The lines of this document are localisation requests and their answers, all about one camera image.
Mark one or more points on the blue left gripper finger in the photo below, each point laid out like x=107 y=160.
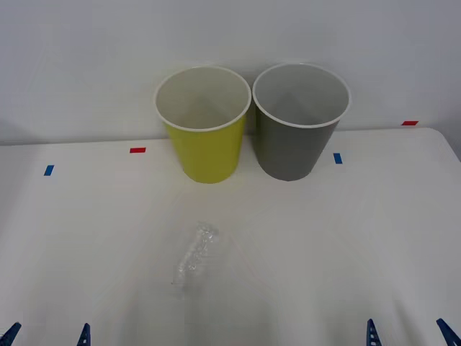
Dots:
x=85 y=337
x=10 y=335

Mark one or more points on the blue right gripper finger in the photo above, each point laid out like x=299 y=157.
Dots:
x=450 y=335
x=373 y=335

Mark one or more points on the grey plastic bin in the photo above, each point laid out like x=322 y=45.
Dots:
x=291 y=151

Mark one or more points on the yellow-green plastic bin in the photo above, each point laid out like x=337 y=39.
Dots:
x=210 y=155

